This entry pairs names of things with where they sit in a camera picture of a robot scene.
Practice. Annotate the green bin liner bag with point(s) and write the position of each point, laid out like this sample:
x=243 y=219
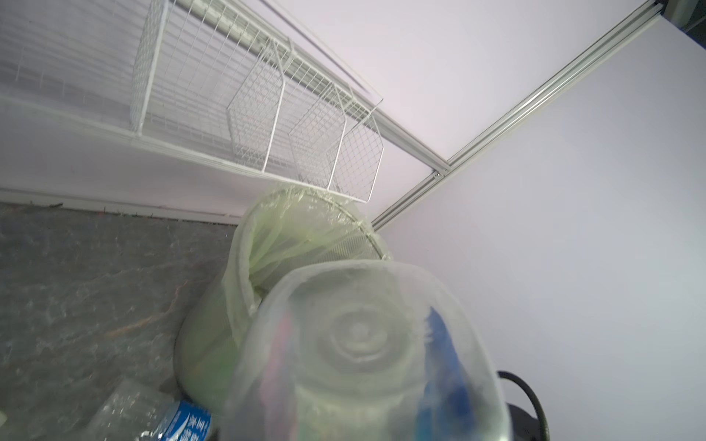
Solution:
x=289 y=228

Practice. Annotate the clear bottle blue label white cap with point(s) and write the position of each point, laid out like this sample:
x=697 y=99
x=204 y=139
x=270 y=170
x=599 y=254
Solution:
x=136 y=412

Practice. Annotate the long white wire basket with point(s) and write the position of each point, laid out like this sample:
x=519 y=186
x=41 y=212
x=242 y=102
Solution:
x=202 y=81

